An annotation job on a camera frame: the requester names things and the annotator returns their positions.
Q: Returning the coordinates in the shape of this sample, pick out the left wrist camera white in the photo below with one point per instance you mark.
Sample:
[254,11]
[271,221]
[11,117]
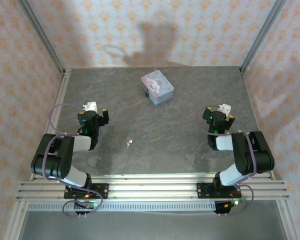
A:
[90,106]

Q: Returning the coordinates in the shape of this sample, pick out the small dark padlock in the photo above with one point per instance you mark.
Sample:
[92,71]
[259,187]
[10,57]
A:
[147,94]

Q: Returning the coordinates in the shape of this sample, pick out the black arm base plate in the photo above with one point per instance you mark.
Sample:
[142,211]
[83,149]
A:
[103,191]
[202,191]

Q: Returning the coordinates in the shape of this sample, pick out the pastel cartoon tin box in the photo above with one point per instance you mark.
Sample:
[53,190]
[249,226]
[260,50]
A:
[157,85]

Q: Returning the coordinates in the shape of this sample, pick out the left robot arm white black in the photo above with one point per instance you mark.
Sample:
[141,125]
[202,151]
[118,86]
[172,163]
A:
[52,162]

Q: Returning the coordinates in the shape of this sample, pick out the aluminium frame leg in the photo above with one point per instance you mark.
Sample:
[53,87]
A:
[15,220]
[288,225]

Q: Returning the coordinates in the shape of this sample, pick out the aluminium side rail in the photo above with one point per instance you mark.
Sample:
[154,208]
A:
[60,92]
[252,100]

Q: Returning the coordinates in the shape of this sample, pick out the aluminium frame post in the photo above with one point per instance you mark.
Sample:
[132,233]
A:
[261,35]
[43,35]

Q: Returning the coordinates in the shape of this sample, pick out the grey metal lower shelf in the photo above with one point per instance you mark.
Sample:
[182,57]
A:
[152,227]

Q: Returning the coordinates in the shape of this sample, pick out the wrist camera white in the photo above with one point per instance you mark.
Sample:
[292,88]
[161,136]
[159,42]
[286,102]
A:
[225,108]
[90,106]

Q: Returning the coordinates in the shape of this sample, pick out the small circuit board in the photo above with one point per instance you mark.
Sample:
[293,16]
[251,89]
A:
[236,202]
[88,205]

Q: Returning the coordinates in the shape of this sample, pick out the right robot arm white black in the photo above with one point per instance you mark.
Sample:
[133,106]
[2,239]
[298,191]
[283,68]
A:
[255,155]

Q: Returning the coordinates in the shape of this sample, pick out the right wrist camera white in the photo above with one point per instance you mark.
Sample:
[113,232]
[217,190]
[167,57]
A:
[225,108]

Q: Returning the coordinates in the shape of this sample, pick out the narrow aluminium cross rail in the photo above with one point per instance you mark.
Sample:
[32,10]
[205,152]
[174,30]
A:
[152,177]

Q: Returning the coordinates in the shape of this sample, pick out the wide aluminium base rail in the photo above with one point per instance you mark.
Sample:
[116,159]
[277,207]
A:
[152,191]

